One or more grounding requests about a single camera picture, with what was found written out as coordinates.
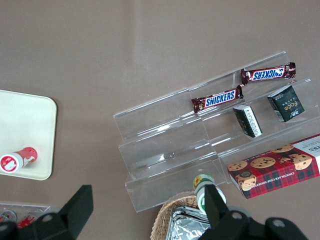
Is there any snickers chocolate bar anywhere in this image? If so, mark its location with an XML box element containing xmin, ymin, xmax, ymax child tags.
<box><xmin>240</xmin><ymin>61</ymin><xmax>297</xmax><ymax>87</ymax></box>
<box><xmin>190</xmin><ymin>84</ymin><xmax>244</xmax><ymax>114</ymax></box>

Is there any red white yogurt bottle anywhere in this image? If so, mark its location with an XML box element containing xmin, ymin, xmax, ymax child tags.
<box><xmin>0</xmin><ymin>146</ymin><xmax>39</xmax><ymax>174</ymax></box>

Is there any small black box white side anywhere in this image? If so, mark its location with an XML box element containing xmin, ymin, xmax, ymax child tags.
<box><xmin>232</xmin><ymin>104</ymin><xmax>264</xmax><ymax>138</ymax></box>

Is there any beige plastic tray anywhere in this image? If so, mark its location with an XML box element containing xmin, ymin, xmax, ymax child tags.
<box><xmin>0</xmin><ymin>89</ymin><xmax>58</xmax><ymax>182</ymax></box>

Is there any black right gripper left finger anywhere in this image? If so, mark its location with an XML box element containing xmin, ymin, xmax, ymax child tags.
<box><xmin>17</xmin><ymin>184</ymin><xmax>94</xmax><ymax>240</ymax></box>

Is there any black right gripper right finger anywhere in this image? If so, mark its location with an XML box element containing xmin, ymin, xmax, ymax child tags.
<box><xmin>199</xmin><ymin>184</ymin><xmax>266</xmax><ymax>240</ymax></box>

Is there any red tartan cookie box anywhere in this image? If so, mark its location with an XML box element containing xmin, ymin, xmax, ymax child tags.
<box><xmin>226</xmin><ymin>133</ymin><xmax>320</xmax><ymax>200</ymax></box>

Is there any small black box gold print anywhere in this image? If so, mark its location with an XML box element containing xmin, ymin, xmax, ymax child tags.
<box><xmin>267</xmin><ymin>84</ymin><xmax>306</xmax><ymax>123</ymax></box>

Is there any clear acrylic stepped display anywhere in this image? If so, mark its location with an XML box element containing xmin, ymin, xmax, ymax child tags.
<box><xmin>112</xmin><ymin>50</ymin><xmax>320</xmax><ymax>214</ymax></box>

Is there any green white yogurt bottle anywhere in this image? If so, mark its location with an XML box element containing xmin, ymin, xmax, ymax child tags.
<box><xmin>192</xmin><ymin>173</ymin><xmax>227</xmax><ymax>216</ymax></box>

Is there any oval wicker basket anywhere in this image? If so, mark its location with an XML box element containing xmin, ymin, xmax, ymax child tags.
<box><xmin>150</xmin><ymin>190</ymin><xmax>213</xmax><ymax>240</ymax></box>

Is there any stack of foil containers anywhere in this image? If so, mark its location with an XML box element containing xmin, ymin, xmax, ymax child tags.
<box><xmin>166</xmin><ymin>205</ymin><xmax>213</xmax><ymax>240</ymax></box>

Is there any clear acrylic bottle rack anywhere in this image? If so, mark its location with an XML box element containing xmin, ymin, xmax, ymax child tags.
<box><xmin>0</xmin><ymin>202</ymin><xmax>51</xmax><ymax>226</ymax></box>

